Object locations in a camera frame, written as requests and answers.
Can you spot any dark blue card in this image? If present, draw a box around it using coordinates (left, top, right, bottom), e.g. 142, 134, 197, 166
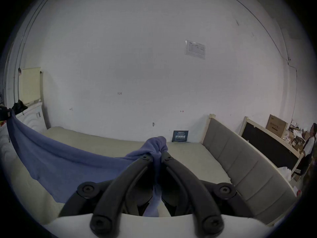
172, 130, 189, 143

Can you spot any grey padded headboard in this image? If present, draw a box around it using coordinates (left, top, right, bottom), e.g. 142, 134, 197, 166
202, 114, 298, 226

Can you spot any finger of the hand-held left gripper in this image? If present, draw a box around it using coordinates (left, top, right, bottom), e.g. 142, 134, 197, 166
0, 105, 13, 120

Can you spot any white washing machine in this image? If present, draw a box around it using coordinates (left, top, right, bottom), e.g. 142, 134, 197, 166
11, 102, 49, 134

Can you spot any black panel with wooden frame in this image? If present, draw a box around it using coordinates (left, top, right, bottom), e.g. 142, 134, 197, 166
239, 116, 305, 176

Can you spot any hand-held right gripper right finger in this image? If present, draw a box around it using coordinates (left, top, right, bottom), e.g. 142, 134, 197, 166
158, 152, 253, 235

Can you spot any white paper sheet on wall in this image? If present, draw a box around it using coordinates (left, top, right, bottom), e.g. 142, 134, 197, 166
185, 40, 206, 60

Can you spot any bed with beige sheet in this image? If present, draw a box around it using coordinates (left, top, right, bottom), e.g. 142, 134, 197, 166
0, 125, 234, 226

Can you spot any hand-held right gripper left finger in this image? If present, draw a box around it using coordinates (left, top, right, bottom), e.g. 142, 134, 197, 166
59, 153, 154, 236

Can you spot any brown carton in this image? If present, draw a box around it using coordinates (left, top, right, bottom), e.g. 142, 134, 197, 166
266, 114, 288, 137

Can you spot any pale yellow board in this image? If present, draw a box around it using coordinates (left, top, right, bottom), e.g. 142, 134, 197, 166
19, 67, 41, 104

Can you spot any blue garment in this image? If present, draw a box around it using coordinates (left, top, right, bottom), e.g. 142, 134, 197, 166
6, 113, 169, 218

